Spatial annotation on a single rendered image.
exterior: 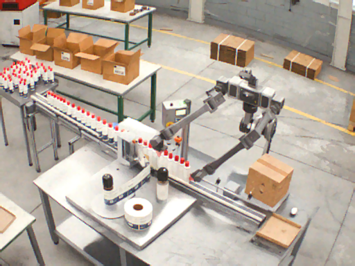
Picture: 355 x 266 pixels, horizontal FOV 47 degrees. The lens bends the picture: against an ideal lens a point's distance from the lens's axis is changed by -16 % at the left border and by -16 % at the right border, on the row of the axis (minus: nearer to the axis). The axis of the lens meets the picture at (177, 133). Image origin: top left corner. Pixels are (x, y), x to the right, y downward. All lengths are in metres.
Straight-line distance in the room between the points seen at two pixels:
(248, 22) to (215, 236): 6.23
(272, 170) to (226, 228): 0.58
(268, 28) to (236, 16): 0.73
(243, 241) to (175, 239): 0.50
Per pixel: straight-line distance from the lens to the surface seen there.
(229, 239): 3.36
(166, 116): 3.51
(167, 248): 3.26
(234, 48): 7.51
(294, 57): 7.89
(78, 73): 5.56
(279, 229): 3.49
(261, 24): 8.93
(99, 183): 3.71
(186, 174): 3.64
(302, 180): 5.35
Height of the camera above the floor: 3.30
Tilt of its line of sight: 35 degrees down
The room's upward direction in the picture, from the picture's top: 3 degrees clockwise
